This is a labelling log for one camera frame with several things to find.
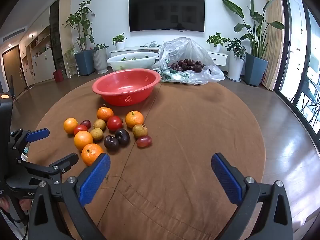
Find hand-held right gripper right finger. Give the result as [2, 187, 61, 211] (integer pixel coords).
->
[211, 152, 294, 240]

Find person's left hand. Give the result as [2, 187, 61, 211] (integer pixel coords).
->
[0, 197, 33, 214]

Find beige curtain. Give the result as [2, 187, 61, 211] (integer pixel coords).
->
[261, 0, 284, 90]

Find bumpy mandarin orange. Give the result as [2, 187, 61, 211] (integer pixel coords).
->
[97, 105, 114, 122]
[125, 111, 145, 129]
[81, 143, 104, 167]

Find folded slatted rack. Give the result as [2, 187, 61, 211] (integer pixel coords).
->
[64, 54, 80, 77]

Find clear plastic bag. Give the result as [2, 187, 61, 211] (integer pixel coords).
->
[152, 37, 225, 85]

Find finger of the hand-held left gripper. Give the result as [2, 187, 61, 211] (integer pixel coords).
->
[10, 128, 50, 151]
[17, 152, 79, 178]

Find brown-green fruit with stem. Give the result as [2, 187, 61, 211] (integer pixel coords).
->
[132, 124, 148, 139]

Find green printed plastic bag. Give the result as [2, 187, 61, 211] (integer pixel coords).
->
[160, 69, 200, 83]

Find black wall television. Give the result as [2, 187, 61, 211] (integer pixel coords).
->
[128, 0, 205, 32]

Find small plant in white pot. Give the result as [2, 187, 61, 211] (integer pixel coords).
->
[112, 33, 127, 50]
[206, 32, 227, 53]

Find small plant in ribbed pot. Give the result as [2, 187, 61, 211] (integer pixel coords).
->
[92, 44, 109, 74]

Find broad-leaf plant in blue-grey pot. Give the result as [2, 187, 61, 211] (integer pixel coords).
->
[222, 0, 285, 87]

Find smooth orange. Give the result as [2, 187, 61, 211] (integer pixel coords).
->
[63, 118, 78, 134]
[74, 131, 94, 150]

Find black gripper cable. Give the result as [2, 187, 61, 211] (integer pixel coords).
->
[9, 217, 28, 240]

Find dark purple plum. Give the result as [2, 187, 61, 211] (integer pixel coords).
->
[115, 128, 130, 145]
[103, 135, 120, 151]

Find black framed glass door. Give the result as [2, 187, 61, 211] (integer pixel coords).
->
[275, 0, 320, 135]

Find white television cabinet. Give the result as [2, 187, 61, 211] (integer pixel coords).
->
[109, 45, 228, 72]

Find small yellow-brown fruit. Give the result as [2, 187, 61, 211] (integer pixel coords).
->
[93, 119, 106, 131]
[90, 128, 104, 141]

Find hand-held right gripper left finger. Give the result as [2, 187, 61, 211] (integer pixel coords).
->
[27, 152, 112, 240]

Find ceiling air vent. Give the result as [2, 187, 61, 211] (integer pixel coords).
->
[2, 29, 25, 42]

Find leafy tree in blue-grey pot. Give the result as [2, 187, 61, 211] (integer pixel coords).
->
[62, 0, 96, 77]

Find person's left forearm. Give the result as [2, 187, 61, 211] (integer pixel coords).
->
[0, 209, 19, 240]

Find brown wooden door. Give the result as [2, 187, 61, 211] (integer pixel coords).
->
[2, 45, 25, 97]

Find green leafy vegetables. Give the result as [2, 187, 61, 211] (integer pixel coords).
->
[121, 56, 149, 62]

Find bushy plant in white pot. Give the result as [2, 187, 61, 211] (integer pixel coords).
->
[225, 38, 247, 82]

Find white built-in shelving cabinet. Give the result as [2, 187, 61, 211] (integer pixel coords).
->
[19, 4, 57, 87]

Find thin grassy plant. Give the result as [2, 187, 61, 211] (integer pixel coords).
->
[63, 42, 77, 60]

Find black balcony chair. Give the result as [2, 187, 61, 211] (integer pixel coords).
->
[299, 73, 320, 120]

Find red bin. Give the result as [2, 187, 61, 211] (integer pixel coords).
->
[53, 69, 64, 83]

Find dark purple grapes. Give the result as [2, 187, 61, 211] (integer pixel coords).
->
[169, 58, 206, 73]

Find white plastic basin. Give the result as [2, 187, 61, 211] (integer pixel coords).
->
[107, 52, 159, 72]

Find red plastic basin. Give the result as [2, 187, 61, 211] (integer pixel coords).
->
[92, 68, 161, 106]

